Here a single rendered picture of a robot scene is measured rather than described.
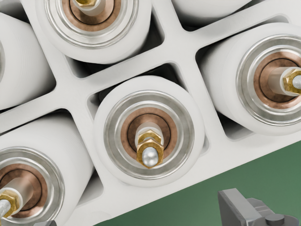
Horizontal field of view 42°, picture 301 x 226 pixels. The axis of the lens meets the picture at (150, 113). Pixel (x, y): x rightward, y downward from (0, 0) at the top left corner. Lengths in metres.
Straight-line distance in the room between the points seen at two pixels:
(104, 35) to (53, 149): 0.10
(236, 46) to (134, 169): 0.13
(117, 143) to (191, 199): 0.30
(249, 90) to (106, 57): 0.12
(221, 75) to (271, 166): 0.30
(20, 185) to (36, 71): 0.12
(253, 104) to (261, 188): 0.31
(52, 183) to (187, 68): 0.17
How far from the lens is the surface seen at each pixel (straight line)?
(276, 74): 0.32
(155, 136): 0.29
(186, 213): 0.62
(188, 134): 0.33
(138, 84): 0.33
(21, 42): 0.36
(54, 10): 0.33
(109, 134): 0.33
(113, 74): 0.40
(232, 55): 0.34
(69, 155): 0.35
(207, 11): 0.38
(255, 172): 0.62
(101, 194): 0.42
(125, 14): 0.32
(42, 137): 0.35
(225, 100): 0.34
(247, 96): 0.33
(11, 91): 0.35
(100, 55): 0.33
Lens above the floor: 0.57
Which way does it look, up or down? 84 degrees down
